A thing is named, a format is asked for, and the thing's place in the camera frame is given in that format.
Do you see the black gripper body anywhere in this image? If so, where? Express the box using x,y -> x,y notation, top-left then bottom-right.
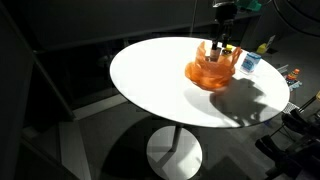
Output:
213,0 -> 239,25

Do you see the yellow capped bottle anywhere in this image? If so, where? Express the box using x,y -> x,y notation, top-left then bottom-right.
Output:
221,46 -> 234,57

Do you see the blue white carton box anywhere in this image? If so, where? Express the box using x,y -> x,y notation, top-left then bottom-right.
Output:
239,51 -> 262,75

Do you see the yellow object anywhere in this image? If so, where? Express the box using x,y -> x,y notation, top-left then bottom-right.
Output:
256,42 -> 270,55

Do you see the orange plastic bag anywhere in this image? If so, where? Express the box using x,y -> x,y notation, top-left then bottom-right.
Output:
184,40 -> 243,91

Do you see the orange toy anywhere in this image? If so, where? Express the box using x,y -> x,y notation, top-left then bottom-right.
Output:
285,68 -> 301,83

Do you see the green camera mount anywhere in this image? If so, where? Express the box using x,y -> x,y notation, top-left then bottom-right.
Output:
236,0 -> 263,13

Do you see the white table pedestal base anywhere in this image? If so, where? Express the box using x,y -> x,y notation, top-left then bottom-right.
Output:
146,124 -> 203,180

